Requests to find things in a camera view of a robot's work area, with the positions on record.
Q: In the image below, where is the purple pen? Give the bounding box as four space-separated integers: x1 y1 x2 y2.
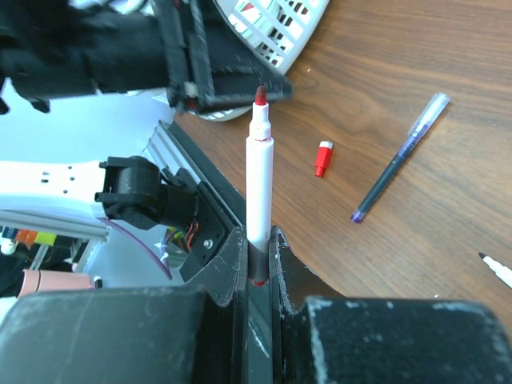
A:
350 92 451 224

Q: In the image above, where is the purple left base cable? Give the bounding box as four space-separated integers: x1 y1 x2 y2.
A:
99 218 175 281

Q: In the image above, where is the aluminium frame rail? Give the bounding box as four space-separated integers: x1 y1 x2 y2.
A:
0 119 181 277

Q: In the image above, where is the white plastic dish basket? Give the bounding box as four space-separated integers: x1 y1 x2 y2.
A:
191 0 331 123

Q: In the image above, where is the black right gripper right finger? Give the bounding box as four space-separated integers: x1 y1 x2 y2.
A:
269 227 511 383

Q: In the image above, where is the red marker pen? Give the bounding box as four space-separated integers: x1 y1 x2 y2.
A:
246 86 274 286

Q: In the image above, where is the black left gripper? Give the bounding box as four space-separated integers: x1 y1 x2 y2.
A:
153 0 294 114

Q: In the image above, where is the white black-tip marker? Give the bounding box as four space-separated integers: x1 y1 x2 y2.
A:
478 252 512 288

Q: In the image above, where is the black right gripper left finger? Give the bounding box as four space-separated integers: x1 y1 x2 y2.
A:
1 227 248 383

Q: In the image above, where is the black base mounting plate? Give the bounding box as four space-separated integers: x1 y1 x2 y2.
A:
167 122 246 281

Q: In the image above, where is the watermelon patterned plate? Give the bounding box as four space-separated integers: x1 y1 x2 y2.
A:
228 1 279 45

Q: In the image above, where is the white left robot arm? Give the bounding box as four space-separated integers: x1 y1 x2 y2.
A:
1 1 293 271

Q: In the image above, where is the red pen cap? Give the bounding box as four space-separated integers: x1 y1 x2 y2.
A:
314 141 334 178

